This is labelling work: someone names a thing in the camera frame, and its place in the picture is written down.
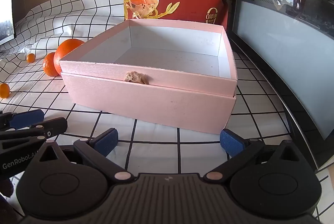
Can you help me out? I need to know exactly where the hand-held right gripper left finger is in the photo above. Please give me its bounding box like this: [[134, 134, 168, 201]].
[[39, 128, 135, 184]]

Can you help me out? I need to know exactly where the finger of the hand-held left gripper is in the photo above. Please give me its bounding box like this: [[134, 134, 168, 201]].
[[0, 117, 68, 152], [0, 109, 45, 131]]

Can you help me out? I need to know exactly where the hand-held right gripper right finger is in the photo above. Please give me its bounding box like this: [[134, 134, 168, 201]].
[[204, 128, 303, 184]]

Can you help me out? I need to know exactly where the mandarin orange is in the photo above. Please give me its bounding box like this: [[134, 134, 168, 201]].
[[42, 52, 60, 76]]

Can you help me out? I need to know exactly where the pink cardboard box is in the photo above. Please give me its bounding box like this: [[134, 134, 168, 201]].
[[59, 19, 237, 135]]

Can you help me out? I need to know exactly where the large orange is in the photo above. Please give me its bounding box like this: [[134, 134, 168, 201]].
[[53, 38, 85, 76]]

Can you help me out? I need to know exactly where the white black-grid tablecloth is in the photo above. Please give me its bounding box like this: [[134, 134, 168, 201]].
[[0, 0, 332, 224]]

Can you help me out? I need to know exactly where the computer monitor right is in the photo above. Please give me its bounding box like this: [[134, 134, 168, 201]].
[[227, 0, 334, 170]]

